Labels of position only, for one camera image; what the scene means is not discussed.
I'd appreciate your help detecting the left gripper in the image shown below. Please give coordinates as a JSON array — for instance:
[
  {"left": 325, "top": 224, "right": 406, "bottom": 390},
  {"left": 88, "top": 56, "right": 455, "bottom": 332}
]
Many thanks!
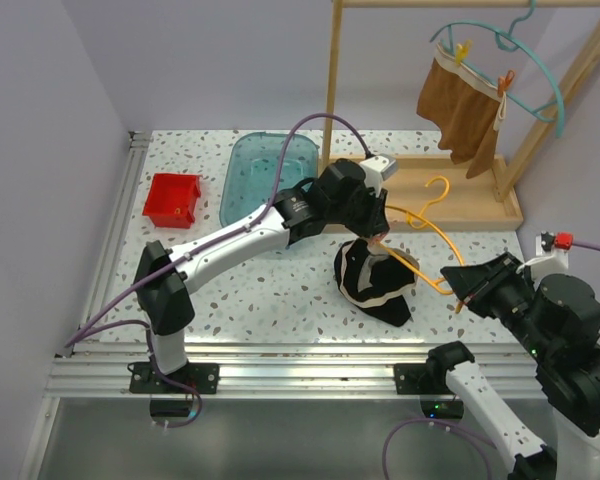
[{"left": 327, "top": 180, "right": 389, "bottom": 239}]

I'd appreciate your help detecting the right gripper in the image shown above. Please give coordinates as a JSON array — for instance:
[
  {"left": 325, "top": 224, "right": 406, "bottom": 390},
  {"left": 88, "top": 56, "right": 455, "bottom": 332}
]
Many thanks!
[{"left": 442, "top": 248, "right": 557, "bottom": 359}]

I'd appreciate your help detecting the pink clothespin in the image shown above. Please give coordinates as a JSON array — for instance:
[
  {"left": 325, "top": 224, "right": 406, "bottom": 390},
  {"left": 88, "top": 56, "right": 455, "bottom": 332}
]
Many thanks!
[{"left": 367, "top": 235, "right": 385, "bottom": 252}]

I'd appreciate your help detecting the yellow plastic hanger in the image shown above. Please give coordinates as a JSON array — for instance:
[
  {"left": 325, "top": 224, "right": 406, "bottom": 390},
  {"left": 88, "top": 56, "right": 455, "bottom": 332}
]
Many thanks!
[{"left": 381, "top": 175, "right": 465, "bottom": 296}]

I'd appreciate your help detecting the brown underwear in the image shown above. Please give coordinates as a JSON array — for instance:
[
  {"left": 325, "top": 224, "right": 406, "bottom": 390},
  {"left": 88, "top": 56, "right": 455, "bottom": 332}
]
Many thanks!
[{"left": 416, "top": 44, "right": 507, "bottom": 179}]

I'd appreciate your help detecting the teal plastic hanger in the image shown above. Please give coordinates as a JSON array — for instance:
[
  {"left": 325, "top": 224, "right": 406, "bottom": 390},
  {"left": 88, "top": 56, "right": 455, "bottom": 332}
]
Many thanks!
[{"left": 429, "top": 0, "right": 567, "bottom": 139}]

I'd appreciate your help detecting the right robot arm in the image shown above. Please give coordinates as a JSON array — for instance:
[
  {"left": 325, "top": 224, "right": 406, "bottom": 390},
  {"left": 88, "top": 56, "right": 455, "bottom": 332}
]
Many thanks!
[{"left": 425, "top": 253, "right": 600, "bottom": 479}]

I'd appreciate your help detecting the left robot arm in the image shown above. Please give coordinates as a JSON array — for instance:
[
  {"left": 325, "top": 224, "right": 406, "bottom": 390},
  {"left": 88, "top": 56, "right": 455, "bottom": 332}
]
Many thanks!
[{"left": 134, "top": 155, "right": 397, "bottom": 393}]

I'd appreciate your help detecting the wooden clothes rack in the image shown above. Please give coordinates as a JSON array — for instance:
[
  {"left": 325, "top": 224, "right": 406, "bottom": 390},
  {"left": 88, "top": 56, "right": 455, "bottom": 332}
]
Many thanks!
[{"left": 326, "top": 1, "right": 600, "bottom": 231}]

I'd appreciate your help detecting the teal transparent plastic tub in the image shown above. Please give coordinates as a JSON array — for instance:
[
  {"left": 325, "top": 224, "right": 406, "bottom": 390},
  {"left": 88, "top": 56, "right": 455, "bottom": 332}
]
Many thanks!
[{"left": 219, "top": 132, "right": 319, "bottom": 227}]

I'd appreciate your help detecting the yellow clothespin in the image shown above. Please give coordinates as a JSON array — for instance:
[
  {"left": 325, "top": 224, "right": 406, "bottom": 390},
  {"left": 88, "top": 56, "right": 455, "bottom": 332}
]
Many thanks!
[{"left": 454, "top": 39, "right": 473, "bottom": 65}]

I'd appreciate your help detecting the red plastic bin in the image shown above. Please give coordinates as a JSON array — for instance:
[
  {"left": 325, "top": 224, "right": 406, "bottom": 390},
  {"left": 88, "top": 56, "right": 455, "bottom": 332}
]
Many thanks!
[{"left": 142, "top": 173, "right": 201, "bottom": 229}]

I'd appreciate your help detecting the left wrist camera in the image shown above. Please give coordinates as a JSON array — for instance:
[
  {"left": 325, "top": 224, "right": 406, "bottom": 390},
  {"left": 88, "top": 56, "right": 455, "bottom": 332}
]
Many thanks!
[{"left": 359, "top": 155, "right": 398, "bottom": 196}]

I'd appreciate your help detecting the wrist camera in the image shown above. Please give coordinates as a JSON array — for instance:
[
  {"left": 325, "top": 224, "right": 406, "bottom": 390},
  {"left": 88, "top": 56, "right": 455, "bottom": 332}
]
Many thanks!
[
  {"left": 518, "top": 231, "right": 574, "bottom": 281},
  {"left": 359, "top": 155, "right": 398, "bottom": 196}
]

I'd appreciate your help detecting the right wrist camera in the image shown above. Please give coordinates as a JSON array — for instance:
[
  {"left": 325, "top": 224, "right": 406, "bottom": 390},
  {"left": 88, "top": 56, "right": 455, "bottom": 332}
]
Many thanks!
[{"left": 518, "top": 231, "right": 574, "bottom": 281}]

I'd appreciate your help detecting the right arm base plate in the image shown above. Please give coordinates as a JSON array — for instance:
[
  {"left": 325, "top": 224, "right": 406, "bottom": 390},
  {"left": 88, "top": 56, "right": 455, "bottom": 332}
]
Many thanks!
[{"left": 393, "top": 363, "right": 450, "bottom": 395}]

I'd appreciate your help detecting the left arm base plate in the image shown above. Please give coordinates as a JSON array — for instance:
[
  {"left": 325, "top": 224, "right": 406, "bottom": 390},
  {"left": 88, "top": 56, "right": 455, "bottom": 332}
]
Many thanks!
[{"left": 127, "top": 362, "right": 220, "bottom": 394}]

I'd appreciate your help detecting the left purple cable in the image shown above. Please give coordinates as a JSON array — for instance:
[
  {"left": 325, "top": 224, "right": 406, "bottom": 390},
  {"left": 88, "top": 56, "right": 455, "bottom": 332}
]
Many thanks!
[{"left": 63, "top": 113, "right": 374, "bottom": 429}]

